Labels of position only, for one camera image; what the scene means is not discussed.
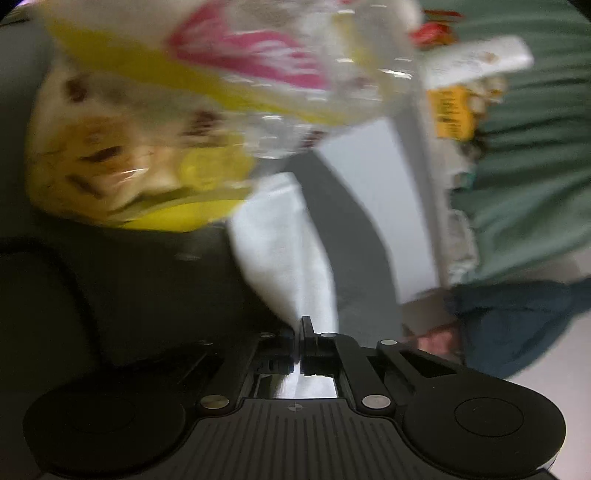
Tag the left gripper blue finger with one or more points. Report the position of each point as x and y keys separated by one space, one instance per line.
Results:
x=317 y=354

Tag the white long-sleeve shirt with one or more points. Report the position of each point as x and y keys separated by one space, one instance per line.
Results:
x=281 y=256

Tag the pink hanging cloth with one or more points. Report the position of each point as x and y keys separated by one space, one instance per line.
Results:
x=440 y=342

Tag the dark teal hanging jacket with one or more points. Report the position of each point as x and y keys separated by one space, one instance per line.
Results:
x=506 y=327

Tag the green curtain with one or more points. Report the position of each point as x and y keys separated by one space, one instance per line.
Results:
x=530 y=199

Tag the yellow cardboard box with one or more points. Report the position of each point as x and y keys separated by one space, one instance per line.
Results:
x=451 y=112

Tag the clear snack bag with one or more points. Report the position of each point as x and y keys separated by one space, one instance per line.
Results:
x=163 y=115

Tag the tall white bottle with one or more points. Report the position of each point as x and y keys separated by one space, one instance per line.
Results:
x=469 y=61

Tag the red milk carton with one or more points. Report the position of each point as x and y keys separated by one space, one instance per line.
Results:
x=437 y=30

